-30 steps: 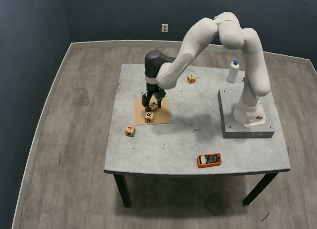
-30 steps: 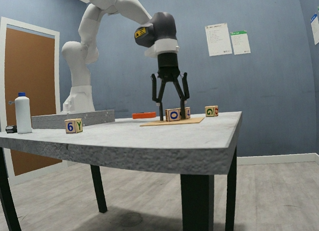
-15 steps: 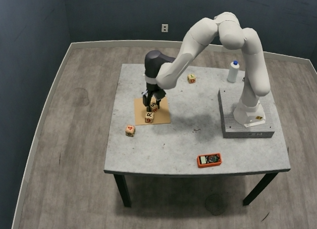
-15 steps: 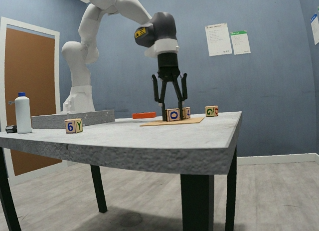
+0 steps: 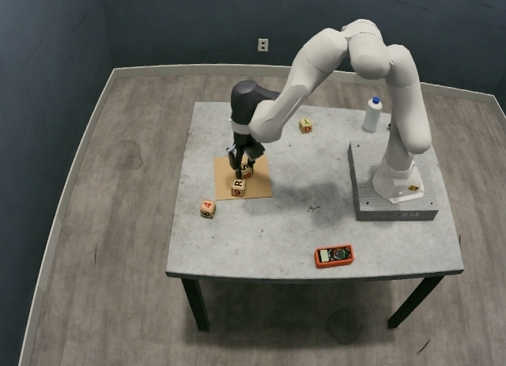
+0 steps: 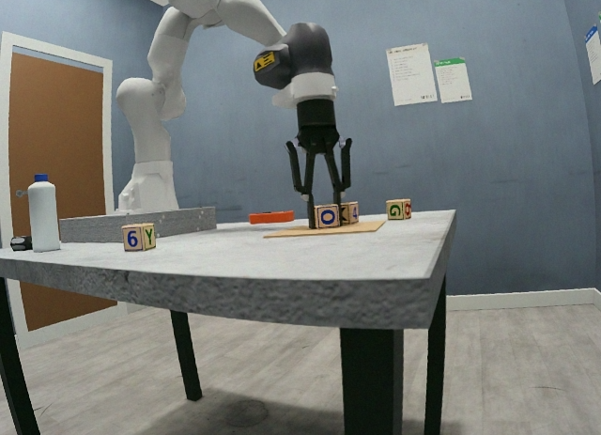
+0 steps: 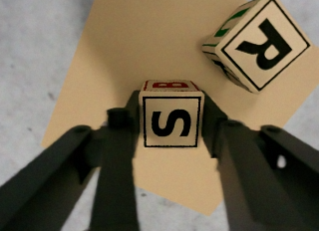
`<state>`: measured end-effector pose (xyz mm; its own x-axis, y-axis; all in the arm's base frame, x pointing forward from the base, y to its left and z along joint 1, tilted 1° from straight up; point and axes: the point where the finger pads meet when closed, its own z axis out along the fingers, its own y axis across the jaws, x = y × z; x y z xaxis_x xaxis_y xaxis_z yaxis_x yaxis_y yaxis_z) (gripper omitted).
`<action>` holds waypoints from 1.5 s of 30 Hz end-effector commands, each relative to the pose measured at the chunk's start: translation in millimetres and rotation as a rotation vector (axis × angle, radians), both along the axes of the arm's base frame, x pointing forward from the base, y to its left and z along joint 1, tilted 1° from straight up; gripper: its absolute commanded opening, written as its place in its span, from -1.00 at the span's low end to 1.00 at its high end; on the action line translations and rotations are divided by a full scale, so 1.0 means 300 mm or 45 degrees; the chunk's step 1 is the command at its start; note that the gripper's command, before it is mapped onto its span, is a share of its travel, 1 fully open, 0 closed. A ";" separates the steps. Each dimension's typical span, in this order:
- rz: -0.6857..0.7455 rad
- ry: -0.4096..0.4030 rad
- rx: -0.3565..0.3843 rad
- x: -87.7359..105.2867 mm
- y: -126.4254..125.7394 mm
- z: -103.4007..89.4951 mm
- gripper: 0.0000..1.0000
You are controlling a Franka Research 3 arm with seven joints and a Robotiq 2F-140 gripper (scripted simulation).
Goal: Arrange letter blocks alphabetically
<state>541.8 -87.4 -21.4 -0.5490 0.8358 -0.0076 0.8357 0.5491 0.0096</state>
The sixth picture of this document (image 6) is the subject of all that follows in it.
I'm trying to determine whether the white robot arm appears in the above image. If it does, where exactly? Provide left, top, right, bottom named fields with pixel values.
left=112, top=0, right=339, bottom=214

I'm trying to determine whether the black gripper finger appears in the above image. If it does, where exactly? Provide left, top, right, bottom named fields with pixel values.
left=323, top=135, right=352, bottom=226
left=285, top=136, right=317, bottom=229

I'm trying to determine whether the white plastic bottle with blue cap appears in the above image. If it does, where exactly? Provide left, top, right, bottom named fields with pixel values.
left=28, top=174, right=60, bottom=253

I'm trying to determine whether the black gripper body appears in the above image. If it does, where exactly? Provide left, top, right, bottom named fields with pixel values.
left=297, top=99, right=340, bottom=155

